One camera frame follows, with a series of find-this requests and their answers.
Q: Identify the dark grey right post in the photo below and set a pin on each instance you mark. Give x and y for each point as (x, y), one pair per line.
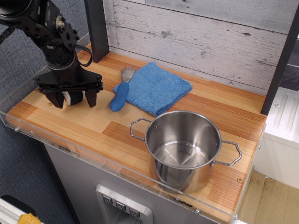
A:
(282, 63)

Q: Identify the clear acrylic guard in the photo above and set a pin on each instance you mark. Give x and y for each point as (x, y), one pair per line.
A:
(102, 138)

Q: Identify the white toy sink counter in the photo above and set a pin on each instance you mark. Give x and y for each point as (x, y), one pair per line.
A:
(277, 155)

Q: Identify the blue folded cloth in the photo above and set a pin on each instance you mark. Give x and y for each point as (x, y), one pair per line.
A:
(155, 90)

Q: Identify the dark grey post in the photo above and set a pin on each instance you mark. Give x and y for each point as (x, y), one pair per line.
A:
(282, 63)
(97, 28)

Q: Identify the blue handled metal spork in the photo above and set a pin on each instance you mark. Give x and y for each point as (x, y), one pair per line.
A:
(120, 98)

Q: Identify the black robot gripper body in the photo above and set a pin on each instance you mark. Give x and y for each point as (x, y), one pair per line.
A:
(72, 77)

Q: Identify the stainless steel pot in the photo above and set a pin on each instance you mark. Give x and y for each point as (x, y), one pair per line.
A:
(182, 147)

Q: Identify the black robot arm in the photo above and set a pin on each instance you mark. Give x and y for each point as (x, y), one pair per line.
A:
(43, 23)

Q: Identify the yellow object at corner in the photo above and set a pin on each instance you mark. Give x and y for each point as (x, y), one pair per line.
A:
(28, 219)

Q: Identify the plush sushi roll toy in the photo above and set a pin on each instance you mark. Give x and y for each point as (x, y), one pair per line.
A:
(73, 97)

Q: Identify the silver dispenser panel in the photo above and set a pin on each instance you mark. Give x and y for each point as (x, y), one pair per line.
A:
(117, 208)

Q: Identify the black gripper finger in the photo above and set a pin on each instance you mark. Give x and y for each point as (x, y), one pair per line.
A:
(56, 98)
(91, 96)

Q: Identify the dark grey left post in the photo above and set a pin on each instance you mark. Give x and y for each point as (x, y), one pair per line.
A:
(97, 28)

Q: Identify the grey toy cabinet front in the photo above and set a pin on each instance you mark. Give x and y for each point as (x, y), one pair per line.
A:
(80, 180)

